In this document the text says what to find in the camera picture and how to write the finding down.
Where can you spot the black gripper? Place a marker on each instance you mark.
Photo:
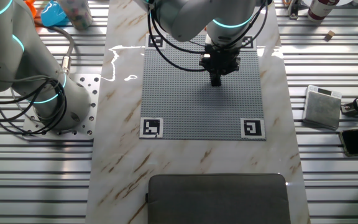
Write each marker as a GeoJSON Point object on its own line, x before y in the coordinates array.
{"type": "Point", "coordinates": [220, 60]}

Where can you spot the black Lego plate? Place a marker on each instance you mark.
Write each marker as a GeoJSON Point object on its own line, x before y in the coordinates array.
{"type": "Point", "coordinates": [215, 81]}

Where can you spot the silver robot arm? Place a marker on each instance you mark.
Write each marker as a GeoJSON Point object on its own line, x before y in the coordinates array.
{"type": "Point", "coordinates": [11, 62]}

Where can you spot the grey Lego baseplate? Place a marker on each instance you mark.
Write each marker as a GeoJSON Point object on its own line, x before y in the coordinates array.
{"type": "Point", "coordinates": [191, 102]}

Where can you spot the black white marker tag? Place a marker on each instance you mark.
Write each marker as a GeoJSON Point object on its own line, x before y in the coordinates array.
{"type": "Point", "coordinates": [151, 127]}
{"type": "Point", "coordinates": [250, 43]}
{"type": "Point", "coordinates": [253, 128]}
{"type": "Point", "coordinates": [154, 42]}

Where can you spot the silver digital scale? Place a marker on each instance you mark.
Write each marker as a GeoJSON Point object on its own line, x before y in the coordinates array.
{"type": "Point", "coordinates": [322, 109]}

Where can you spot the small wooden block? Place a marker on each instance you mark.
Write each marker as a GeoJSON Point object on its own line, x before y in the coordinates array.
{"type": "Point", "coordinates": [329, 35]}

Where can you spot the grey fabric pad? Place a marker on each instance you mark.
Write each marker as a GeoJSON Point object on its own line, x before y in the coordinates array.
{"type": "Point", "coordinates": [216, 199]}

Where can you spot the red white bottle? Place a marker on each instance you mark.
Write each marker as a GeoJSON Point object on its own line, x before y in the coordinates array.
{"type": "Point", "coordinates": [322, 9]}

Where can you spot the clear plastic jar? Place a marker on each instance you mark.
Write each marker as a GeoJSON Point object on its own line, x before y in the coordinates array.
{"type": "Point", "coordinates": [76, 14]}

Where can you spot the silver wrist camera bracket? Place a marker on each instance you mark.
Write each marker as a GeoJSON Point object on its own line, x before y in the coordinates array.
{"type": "Point", "coordinates": [205, 56]}

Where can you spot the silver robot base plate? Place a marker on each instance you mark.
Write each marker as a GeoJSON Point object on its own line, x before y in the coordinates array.
{"type": "Point", "coordinates": [89, 93]}

